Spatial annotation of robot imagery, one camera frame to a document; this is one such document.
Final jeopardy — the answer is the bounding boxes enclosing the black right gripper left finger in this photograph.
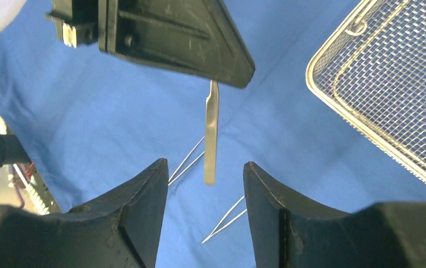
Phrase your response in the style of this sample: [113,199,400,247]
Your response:
[0,159,169,267]

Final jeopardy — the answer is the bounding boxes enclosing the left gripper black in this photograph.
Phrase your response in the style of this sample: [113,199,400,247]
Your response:
[45,0,255,88]

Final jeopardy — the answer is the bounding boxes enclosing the blue surgical wrap cloth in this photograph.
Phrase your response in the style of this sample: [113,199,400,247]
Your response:
[0,1,426,267]

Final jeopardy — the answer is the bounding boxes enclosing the wire mesh steel tray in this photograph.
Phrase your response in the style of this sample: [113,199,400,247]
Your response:
[305,1,426,185]

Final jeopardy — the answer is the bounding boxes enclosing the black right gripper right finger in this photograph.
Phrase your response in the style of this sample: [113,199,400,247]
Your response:
[243,162,426,267]

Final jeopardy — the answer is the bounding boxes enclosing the steel forceps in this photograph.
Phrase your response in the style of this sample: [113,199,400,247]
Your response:
[168,136,205,186]

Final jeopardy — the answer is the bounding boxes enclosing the pointed steel tweezers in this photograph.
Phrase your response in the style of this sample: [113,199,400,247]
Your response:
[201,195,247,244]

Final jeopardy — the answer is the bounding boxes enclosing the blunt steel tweezers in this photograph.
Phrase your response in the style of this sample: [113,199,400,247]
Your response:
[203,80,219,185]

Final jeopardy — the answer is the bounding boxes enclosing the aluminium front rail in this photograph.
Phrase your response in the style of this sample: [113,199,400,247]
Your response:
[8,164,61,215]

